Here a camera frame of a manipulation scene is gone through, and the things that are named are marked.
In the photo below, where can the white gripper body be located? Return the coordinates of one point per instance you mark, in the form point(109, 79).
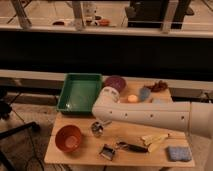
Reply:
point(97, 127)

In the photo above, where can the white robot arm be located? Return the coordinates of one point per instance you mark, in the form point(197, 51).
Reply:
point(192, 117)

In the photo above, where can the small metal cup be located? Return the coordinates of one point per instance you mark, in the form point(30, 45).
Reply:
point(107, 152)

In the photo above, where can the blue cup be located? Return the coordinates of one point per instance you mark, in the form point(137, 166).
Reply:
point(144, 93)

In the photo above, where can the wooden table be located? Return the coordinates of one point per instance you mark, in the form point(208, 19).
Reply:
point(88, 152)

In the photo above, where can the orange bowl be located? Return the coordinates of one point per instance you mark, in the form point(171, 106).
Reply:
point(68, 138)

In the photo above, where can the green plastic tray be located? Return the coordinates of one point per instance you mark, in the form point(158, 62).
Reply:
point(79, 92)

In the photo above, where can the small orange ball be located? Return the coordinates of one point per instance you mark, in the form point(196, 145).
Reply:
point(132, 98)

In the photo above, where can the purple bowl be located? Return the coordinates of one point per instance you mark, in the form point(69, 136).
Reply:
point(116, 82)

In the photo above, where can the blue sponge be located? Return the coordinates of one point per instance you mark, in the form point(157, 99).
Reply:
point(177, 153)

